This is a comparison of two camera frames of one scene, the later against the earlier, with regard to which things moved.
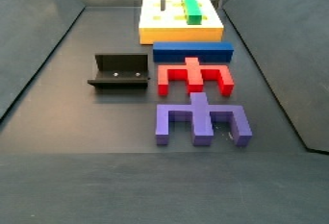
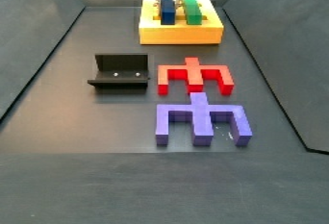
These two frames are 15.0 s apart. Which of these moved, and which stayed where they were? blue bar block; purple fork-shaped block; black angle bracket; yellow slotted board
Moved: blue bar block
Stayed: yellow slotted board; purple fork-shaped block; black angle bracket
